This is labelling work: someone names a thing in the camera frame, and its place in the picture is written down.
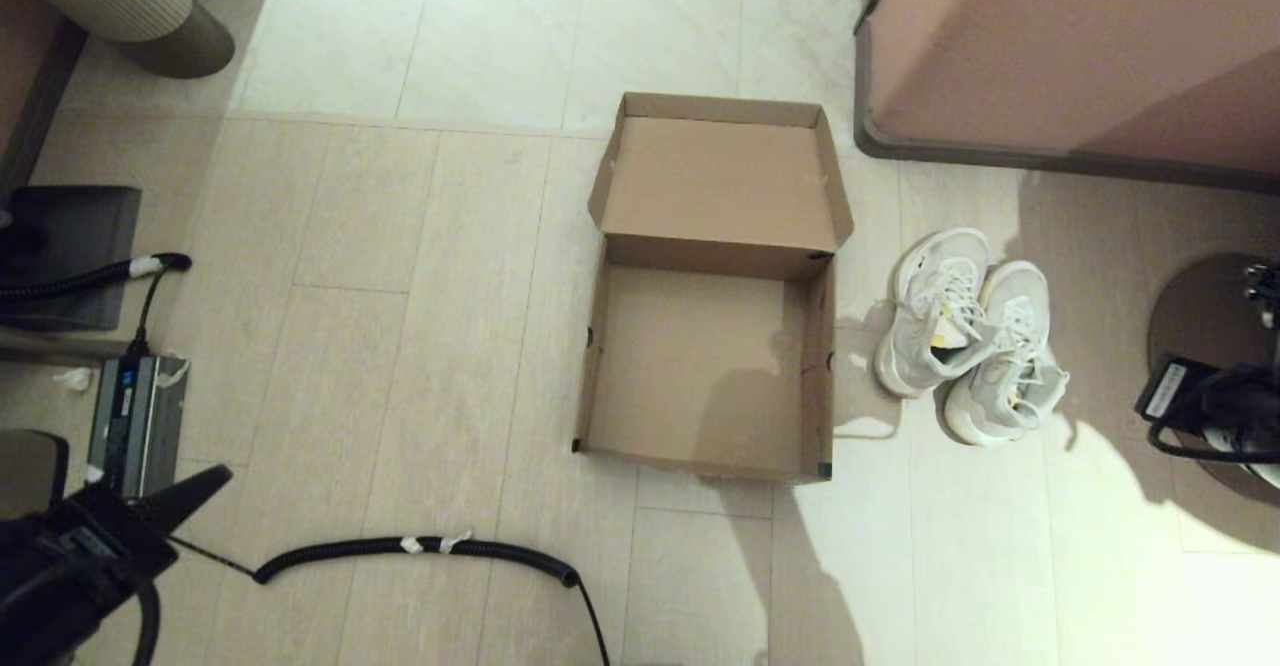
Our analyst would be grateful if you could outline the white mesh sneaker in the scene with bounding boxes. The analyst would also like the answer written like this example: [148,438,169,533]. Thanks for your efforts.
[873,228,993,399]
[943,260,1071,447]

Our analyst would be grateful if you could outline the cardboard shoe box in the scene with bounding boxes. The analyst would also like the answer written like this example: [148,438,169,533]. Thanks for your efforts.
[572,92,854,484]

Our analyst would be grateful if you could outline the grey power inverter box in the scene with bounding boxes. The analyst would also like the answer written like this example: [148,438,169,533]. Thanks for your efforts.
[85,354,191,497]

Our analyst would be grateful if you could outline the dark padded stool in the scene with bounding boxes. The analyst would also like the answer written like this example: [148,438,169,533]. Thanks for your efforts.
[0,430,69,522]

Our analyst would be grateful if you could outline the black flat panel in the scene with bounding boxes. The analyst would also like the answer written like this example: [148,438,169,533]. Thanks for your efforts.
[0,186,143,332]

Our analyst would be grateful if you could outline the pink cabinet dark trim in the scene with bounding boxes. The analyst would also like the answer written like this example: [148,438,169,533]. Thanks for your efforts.
[852,0,1280,195]

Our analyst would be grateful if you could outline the brown wooden furniture side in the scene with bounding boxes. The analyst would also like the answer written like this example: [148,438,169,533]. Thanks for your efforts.
[0,0,86,192]

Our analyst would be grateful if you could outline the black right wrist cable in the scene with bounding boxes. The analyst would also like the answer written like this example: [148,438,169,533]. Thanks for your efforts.
[1148,416,1280,465]

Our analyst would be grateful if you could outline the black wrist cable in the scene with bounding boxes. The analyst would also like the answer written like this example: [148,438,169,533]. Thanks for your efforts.
[0,546,161,666]
[1148,416,1280,465]

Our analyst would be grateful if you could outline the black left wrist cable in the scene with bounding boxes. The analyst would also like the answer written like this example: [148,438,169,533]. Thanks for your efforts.
[0,546,161,666]

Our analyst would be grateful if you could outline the black corrugated cable conduit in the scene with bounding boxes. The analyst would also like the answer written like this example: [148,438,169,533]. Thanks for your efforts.
[0,253,193,359]
[170,534,611,666]

